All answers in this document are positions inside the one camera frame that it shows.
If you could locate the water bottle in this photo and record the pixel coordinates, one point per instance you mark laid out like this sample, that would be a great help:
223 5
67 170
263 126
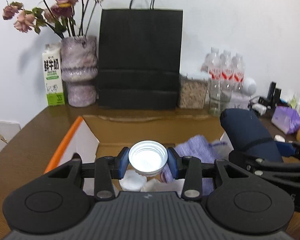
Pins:
212 64
227 69
239 71

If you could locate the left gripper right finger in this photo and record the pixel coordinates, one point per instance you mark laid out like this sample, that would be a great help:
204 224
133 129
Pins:
189 169

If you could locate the green white milk carton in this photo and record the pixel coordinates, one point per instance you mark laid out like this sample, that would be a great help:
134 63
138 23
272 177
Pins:
51 59

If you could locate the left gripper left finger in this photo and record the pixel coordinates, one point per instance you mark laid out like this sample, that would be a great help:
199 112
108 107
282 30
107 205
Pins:
105 170

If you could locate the dried rose bouquet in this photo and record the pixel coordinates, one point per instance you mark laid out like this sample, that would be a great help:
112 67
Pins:
63 16

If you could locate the navy zipper case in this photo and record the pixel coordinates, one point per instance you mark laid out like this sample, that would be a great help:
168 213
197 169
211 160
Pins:
247 134

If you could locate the clear glass cup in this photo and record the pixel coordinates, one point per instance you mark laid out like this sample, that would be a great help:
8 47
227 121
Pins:
219 93

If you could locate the red orange cardboard box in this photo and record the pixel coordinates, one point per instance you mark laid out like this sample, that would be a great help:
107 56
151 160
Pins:
94 136

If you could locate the black paper shopping bag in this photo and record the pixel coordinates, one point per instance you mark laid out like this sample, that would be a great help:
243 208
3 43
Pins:
139 58

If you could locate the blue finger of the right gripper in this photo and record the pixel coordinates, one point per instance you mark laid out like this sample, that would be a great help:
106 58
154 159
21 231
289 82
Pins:
289 149

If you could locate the black device on desk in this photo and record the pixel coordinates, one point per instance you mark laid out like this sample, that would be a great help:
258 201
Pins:
274 95

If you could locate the white tin box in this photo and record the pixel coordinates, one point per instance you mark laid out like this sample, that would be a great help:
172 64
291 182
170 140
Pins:
239 100

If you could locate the clear food storage jar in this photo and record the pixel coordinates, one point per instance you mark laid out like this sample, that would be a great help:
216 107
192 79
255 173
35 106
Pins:
193 91

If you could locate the white round cap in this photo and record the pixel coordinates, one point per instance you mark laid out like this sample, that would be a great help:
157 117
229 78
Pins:
148 158

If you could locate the small white lid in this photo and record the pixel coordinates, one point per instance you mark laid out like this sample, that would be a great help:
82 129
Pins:
279 138

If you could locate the white tissue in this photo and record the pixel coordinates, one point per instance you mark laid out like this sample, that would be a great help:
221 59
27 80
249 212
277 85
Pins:
155 185

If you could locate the water bottle right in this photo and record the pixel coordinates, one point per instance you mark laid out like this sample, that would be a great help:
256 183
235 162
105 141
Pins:
239 71

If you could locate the white booklet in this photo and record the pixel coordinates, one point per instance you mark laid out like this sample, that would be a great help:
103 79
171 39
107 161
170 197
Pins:
7 132

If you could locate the white power adapter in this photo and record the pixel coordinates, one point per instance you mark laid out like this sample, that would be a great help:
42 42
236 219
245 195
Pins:
259 105

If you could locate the purple ceramic vase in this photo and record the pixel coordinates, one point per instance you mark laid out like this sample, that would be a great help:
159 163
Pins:
79 69

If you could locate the purple fabric pouch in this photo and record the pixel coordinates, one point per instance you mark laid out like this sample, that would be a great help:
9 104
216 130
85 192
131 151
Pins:
207 152

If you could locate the water bottle left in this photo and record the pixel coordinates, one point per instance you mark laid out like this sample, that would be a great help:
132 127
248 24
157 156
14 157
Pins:
212 64

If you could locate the water bottle middle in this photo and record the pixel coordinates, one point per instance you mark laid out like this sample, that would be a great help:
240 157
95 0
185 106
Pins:
227 69

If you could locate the purple tissue pack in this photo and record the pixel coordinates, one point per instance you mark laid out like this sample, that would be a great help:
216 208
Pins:
286 119

